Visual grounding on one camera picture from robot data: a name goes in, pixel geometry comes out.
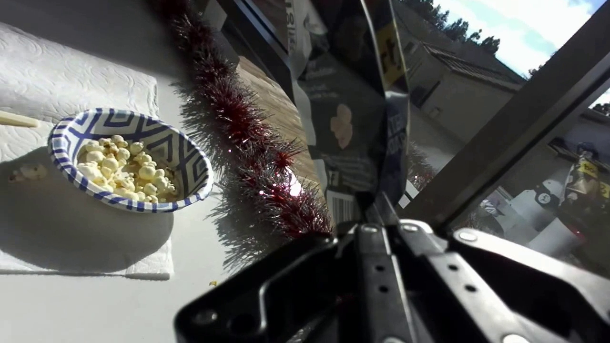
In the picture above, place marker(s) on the blue patterned bowl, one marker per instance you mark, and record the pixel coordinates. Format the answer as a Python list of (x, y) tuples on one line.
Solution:
[(129, 160)]

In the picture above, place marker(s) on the wooden spoon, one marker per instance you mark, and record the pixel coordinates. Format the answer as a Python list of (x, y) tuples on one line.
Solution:
[(19, 120)]

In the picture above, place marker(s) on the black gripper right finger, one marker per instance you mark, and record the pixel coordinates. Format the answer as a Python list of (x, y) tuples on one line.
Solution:
[(480, 288)]

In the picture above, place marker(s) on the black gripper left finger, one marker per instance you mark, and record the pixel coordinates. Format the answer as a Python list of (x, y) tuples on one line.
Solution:
[(272, 297)]

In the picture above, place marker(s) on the dark window frame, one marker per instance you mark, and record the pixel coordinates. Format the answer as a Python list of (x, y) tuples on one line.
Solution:
[(499, 131)]

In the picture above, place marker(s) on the white paper towel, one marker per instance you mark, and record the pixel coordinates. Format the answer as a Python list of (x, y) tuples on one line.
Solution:
[(49, 225)]

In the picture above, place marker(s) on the black snack packet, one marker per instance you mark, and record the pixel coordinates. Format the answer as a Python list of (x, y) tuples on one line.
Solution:
[(349, 86)]

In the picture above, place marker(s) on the red tinsel garland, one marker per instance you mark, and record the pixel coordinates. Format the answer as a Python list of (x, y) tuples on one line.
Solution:
[(263, 160)]

